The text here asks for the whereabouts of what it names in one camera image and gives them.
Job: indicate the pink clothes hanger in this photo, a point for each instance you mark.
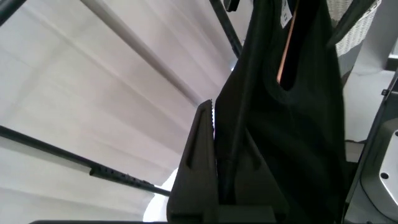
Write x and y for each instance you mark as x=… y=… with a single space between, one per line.
x=284 y=59

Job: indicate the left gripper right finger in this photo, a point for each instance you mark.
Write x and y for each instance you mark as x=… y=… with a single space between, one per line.
x=258 y=186

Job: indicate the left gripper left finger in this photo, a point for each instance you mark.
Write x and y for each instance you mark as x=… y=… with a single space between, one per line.
x=196 y=186

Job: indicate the black garment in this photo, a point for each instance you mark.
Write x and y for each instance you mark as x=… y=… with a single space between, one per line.
x=295 y=124

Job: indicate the black clothes rack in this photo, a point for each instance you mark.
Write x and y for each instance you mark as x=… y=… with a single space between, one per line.
x=124 y=179

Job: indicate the white laundry basket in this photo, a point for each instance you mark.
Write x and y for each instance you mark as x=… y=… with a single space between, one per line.
x=357 y=34

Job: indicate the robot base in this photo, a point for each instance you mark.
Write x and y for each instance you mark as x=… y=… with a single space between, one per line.
x=382 y=155

